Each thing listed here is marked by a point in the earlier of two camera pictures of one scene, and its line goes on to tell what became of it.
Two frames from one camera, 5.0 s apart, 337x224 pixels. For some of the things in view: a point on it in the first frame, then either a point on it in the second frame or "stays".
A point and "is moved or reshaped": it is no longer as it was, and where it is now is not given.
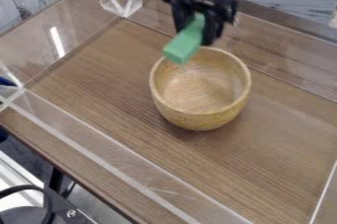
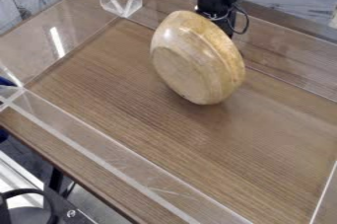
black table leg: [56, 180] stays
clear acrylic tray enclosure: [74, 72] stays
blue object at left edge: [6, 82] stays
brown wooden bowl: [201, 94] is moved or reshaped
